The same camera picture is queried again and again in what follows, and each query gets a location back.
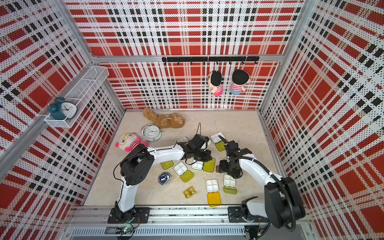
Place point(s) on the doll with black hat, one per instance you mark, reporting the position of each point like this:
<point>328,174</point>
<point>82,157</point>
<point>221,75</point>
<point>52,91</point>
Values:
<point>239,79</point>

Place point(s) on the green circuit board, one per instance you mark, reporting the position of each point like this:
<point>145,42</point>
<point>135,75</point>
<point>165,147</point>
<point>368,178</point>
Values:
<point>119,231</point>

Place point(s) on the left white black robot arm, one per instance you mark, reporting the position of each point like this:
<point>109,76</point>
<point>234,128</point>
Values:
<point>137,164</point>

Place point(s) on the brown plush bear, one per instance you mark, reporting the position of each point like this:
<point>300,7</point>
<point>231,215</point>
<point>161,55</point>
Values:
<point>164,121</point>

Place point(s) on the black hook rail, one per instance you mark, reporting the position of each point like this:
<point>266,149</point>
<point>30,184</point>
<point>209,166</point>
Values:
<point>210,59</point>

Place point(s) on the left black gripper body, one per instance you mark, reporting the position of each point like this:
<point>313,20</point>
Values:
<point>201,155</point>

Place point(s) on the doll with pink striped shirt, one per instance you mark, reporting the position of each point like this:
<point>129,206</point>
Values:
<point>215,83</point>

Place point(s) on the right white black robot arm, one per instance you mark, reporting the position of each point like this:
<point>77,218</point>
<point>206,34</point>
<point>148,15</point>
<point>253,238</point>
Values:
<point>282,204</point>

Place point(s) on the yellow pillbox open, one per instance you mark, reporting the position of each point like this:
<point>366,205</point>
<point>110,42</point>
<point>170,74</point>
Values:
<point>213,195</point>

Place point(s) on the silver alarm clock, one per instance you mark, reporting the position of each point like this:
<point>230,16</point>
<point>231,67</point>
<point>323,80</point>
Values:
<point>151,132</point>

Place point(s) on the round dark blue tin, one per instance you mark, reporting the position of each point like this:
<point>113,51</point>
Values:
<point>164,178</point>

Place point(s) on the aluminium rail front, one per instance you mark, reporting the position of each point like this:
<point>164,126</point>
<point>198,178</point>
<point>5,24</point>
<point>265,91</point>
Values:
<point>86,216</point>

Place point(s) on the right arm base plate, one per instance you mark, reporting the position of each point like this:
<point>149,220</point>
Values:
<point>237,214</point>

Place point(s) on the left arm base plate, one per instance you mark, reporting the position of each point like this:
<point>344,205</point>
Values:
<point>141,214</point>

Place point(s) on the white wire shelf basket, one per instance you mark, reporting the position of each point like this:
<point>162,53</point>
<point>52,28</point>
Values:
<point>80,94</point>

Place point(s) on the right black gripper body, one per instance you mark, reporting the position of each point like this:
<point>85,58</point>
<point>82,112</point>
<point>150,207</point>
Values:
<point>228,167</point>

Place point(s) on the pink white plush toy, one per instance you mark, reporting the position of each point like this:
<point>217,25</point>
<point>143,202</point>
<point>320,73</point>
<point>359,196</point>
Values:
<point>129,141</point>

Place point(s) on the teal alarm clock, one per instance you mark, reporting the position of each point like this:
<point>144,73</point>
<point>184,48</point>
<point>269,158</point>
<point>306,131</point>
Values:
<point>62,109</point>

